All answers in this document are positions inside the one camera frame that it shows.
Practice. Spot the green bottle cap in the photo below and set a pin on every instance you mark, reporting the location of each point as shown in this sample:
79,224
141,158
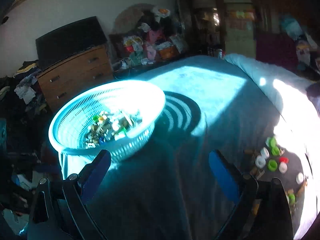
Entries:
272,165

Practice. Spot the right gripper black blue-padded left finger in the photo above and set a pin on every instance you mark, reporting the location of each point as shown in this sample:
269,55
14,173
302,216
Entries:
59,208

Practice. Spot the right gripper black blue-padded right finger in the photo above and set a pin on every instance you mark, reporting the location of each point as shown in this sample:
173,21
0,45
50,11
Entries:
261,208

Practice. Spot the light blue plastic basket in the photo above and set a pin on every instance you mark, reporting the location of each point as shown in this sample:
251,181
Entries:
118,117

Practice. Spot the dark grey fleece blanket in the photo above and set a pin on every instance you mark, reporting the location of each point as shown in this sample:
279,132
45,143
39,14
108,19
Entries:
192,181

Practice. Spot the teal bed sheet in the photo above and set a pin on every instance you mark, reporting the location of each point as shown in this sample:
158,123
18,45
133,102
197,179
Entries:
190,87

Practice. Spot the black television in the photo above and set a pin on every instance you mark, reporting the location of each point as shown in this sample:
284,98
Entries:
69,40

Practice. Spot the pile of bags and clothes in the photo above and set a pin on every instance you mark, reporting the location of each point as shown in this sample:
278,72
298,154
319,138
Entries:
147,34

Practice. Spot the wooden drawer chest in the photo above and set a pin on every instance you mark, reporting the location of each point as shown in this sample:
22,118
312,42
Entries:
74,75

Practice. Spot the green cap top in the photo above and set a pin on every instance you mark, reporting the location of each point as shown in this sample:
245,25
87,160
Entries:
275,150

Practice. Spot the light blue duvet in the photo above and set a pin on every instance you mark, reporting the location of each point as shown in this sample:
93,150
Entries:
285,90

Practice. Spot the white cap far right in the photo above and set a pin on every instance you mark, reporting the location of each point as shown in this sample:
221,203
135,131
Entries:
299,178

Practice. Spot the stacked cardboard boxes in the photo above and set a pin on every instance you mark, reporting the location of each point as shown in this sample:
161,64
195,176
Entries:
240,28

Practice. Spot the red bottle cap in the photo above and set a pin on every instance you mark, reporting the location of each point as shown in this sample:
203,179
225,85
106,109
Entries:
283,159

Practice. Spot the white bottle cap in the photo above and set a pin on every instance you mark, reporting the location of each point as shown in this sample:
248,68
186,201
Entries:
260,162

